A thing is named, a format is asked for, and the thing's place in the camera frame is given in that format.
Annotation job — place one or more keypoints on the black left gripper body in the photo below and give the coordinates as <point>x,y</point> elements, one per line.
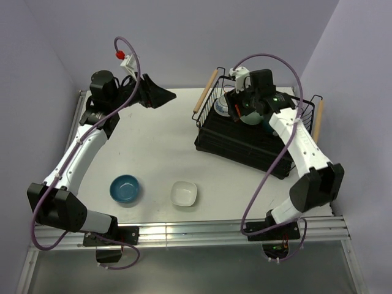
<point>138,95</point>

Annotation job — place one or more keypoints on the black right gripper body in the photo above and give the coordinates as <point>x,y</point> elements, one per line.
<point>247,100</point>

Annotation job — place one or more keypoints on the blue white patterned bowl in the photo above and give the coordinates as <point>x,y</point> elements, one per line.
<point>221,107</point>

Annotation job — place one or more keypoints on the pale green ceramic bowl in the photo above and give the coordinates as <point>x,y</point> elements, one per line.
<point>252,119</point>

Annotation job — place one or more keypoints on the blue ceramic bowl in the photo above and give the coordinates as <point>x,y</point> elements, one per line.
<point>124,189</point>

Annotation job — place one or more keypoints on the white square bowl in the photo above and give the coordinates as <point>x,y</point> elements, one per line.
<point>183,193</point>

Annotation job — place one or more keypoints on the teal and white bowl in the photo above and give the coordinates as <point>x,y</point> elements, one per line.
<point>268,129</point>

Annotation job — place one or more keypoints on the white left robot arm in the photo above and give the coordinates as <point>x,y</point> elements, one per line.
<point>54,202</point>

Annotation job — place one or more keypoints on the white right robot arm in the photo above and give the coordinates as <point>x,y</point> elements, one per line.
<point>319,179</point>

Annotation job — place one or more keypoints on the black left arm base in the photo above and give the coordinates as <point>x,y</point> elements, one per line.
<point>110,246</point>

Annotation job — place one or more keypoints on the left wooden rack handle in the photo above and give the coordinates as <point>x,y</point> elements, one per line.
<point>205,91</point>

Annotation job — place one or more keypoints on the wooden rack handle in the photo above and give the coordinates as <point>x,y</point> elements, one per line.
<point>205,91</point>
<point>318,120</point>

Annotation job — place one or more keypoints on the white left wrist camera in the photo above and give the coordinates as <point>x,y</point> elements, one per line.
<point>128,63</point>

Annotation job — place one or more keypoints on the black wire dish rack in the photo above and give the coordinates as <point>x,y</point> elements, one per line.
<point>237,141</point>

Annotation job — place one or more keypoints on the right wooden rack handle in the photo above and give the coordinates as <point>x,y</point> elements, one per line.
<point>318,120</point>

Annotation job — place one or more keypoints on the aluminium table edge rail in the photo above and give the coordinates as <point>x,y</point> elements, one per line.
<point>226,232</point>

